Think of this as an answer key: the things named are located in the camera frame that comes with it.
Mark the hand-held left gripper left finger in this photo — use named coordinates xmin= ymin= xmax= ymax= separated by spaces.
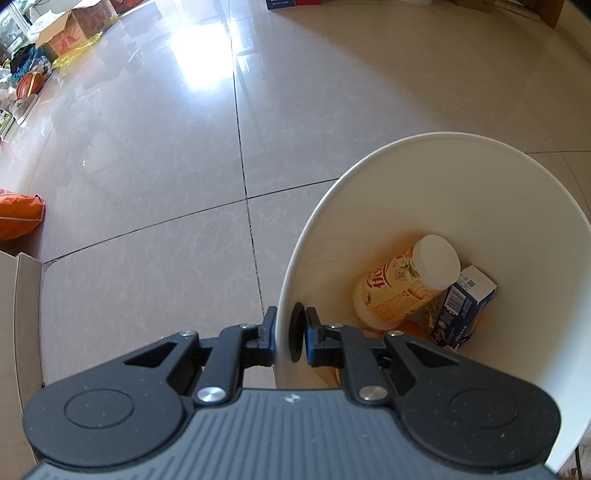
xmin=124 ymin=305 xmax=279 ymax=407

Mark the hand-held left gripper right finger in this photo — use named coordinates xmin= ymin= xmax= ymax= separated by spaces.
xmin=302 ymin=307 xmax=455 ymax=407

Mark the cream yogurt bottle white cap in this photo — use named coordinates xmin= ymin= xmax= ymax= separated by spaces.
xmin=352 ymin=234 xmax=461 ymax=330

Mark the blue drink carton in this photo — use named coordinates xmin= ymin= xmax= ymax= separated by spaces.
xmin=427 ymin=264 xmax=498 ymax=352

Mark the white plastic bin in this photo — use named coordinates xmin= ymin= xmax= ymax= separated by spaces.
xmin=274 ymin=132 xmax=588 ymax=476

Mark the plain cardboard box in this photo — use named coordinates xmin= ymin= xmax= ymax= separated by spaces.
xmin=0 ymin=251 xmax=45 ymax=467

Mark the orange bag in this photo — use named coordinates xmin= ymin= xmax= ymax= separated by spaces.
xmin=0 ymin=187 xmax=46 ymax=241

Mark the yellow plastic bag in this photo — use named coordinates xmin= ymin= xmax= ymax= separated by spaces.
xmin=51 ymin=32 xmax=106 ymax=71

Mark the basketball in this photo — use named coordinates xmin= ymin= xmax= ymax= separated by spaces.
xmin=16 ymin=71 xmax=45 ymax=100

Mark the open cardboard box red print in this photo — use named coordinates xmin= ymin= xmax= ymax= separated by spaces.
xmin=34 ymin=7 xmax=105 ymax=57

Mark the blue cloth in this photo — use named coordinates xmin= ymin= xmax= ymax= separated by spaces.
xmin=9 ymin=45 xmax=48 ymax=80

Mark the brown cardboard panel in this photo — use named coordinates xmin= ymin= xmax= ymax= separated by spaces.
xmin=494 ymin=0 xmax=568 ymax=29

